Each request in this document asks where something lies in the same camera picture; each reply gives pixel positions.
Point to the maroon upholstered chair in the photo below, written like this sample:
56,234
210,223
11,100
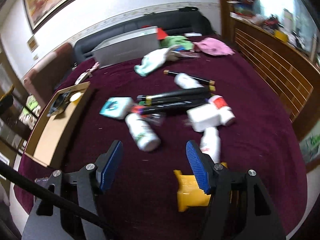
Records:
44,77

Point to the green cloth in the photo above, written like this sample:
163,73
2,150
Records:
177,40

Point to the black marker orange caps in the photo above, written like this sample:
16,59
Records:
199,79

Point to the white red-label pill bottle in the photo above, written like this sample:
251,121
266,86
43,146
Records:
226,114

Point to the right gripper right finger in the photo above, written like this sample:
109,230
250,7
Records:
239,206

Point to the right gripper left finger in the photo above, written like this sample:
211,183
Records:
66,206

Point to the black marker green cap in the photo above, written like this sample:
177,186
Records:
173,99

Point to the teal cartoon tissue pack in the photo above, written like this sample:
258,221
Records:
117,107

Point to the small framed wall plaque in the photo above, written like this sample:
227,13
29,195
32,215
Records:
32,44

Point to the small white red-label bottle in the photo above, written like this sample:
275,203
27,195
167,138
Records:
210,144

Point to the wooden brick-pattern counter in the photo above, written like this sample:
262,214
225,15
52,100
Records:
290,75

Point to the white green-label bottle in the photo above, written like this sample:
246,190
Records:
186,82

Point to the white teal-cuff glove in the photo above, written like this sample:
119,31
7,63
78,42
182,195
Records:
155,59

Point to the black snack bag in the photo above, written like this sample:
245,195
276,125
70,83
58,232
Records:
60,104

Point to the yellow lidded cup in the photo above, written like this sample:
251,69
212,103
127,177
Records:
75,97

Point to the black marker purple cap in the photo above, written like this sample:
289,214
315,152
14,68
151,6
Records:
168,107

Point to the pink floral cloth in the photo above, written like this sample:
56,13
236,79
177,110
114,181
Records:
213,47

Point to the gold foil snack packet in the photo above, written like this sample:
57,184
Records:
189,194

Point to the white tube bottle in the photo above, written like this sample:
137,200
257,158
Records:
141,132

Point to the brown cardboard tray box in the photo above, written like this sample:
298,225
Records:
50,136

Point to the black marker yellow cap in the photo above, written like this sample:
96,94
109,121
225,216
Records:
181,92

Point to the grey shoe box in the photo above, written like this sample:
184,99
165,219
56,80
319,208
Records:
125,47

